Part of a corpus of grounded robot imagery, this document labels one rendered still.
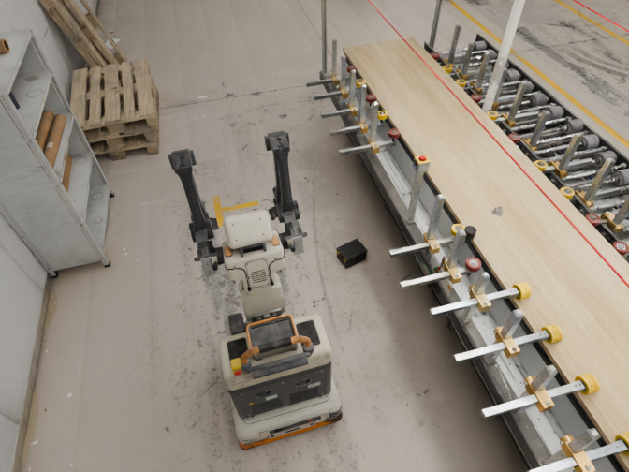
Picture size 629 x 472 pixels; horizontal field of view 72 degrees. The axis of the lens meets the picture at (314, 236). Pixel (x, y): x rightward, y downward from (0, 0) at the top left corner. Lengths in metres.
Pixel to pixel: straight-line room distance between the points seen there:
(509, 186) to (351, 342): 1.47
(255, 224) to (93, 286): 2.13
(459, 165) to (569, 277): 1.01
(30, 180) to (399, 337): 2.68
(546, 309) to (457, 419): 0.97
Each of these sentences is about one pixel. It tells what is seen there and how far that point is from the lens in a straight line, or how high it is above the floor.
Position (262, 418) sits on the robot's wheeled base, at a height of 0.28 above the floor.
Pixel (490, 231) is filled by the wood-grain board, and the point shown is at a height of 0.90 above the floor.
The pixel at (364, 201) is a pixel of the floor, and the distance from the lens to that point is 4.04.
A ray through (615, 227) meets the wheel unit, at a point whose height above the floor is 0.86.
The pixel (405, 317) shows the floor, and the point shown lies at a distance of 3.31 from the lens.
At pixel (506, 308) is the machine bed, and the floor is 0.78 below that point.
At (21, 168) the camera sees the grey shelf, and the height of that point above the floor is 1.07.
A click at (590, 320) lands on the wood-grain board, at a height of 0.90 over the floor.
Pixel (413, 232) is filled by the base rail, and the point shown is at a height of 0.70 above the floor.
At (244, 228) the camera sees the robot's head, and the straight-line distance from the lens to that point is 1.99.
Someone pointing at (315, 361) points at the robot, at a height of 0.78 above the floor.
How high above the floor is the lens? 2.79
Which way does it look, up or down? 48 degrees down
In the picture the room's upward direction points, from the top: 2 degrees counter-clockwise
